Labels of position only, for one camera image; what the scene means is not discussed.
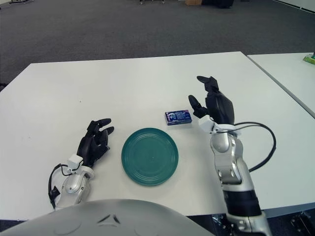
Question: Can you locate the small green box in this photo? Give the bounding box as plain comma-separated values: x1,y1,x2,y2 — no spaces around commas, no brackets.
302,52,315,65

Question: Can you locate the grey robot torso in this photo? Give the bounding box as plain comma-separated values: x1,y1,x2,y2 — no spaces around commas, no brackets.
0,198,232,236

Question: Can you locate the blue gum box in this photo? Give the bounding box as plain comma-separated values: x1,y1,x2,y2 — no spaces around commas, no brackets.
164,109,193,126

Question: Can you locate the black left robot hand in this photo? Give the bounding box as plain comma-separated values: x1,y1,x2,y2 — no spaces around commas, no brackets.
77,118,115,170

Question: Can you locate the white side table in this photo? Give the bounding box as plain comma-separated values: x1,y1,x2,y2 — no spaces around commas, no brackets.
247,52,315,117

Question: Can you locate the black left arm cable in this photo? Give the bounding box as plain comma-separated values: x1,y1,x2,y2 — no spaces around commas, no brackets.
48,163,74,210

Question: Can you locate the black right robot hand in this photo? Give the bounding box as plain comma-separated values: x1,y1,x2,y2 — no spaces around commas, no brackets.
188,75,235,125

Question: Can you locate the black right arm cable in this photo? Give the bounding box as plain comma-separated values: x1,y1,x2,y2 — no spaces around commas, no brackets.
216,122,277,172

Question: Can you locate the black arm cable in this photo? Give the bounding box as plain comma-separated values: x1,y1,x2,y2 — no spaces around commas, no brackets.
216,122,277,172
48,163,74,210

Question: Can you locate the black background furniture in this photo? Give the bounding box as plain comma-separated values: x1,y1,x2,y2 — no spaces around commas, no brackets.
202,0,235,8

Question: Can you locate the teal round plate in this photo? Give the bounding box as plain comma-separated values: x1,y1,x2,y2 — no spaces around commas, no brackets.
121,127,179,187

